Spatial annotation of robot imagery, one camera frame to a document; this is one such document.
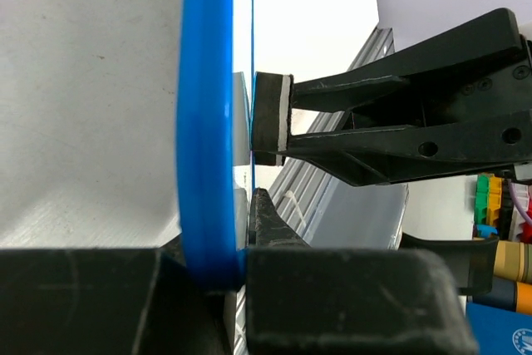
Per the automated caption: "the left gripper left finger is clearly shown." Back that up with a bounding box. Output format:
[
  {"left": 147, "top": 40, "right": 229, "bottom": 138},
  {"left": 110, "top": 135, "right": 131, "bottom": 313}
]
[{"left": 1, "top": 239, "right": 233, "bottom": 354}]

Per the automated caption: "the blue framed small whiteboard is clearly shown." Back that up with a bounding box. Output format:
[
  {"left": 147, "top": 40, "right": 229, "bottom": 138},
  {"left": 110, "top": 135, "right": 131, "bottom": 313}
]
[{"left": 175, "top": 0, "right": 253, "bottom": 291}]

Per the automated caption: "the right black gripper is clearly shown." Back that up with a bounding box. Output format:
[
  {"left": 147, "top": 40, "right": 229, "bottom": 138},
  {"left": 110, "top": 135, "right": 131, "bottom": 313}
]
[{"left": 284, "top": 7, "right": 532, "bottom": 188}]

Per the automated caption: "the black whiteboard eraser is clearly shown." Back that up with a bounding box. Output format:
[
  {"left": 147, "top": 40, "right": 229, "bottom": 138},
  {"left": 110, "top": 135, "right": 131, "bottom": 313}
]
[{"left": 251, "top": 72, "right": 293, "bottom": 166}]

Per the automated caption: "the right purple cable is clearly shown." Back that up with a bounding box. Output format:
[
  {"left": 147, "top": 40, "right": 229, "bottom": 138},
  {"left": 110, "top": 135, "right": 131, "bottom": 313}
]
[{"left": 507, "top": 180, "right": 532, "bottom": 227}]

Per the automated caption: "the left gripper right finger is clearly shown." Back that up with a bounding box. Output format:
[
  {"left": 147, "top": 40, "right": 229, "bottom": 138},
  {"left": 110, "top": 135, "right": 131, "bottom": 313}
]
[{"left": 245, "top": 189, "right": 478, "bottom": 354}]

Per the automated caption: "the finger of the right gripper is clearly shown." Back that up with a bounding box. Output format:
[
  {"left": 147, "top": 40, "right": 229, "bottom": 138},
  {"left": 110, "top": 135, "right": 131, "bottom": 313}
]
[{"left": 291, "top": 7, "right": 524, "bottom": 112}]

